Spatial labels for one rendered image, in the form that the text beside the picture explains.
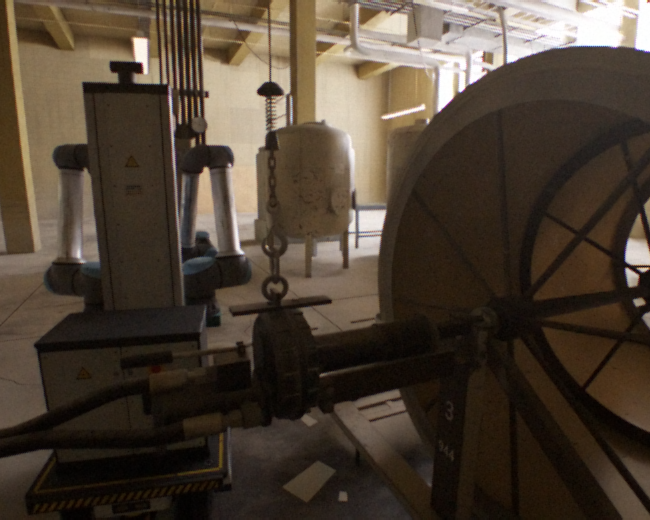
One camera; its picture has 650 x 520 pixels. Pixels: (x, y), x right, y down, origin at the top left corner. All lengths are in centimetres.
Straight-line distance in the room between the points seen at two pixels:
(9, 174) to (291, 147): 595
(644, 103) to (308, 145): 475
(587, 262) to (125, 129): 293
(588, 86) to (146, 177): 162
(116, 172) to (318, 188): 400
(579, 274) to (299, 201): 367
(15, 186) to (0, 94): 170
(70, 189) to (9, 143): 749
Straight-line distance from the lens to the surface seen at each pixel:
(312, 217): 563
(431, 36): 934
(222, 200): 212
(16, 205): 971
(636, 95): 124
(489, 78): 156
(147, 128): 190
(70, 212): 225
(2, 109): 980
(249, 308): 98
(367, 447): 200
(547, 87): 139
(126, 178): 191
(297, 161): 562
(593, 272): 333
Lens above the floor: 138
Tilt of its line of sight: 11 degrees down
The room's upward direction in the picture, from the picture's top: straight up
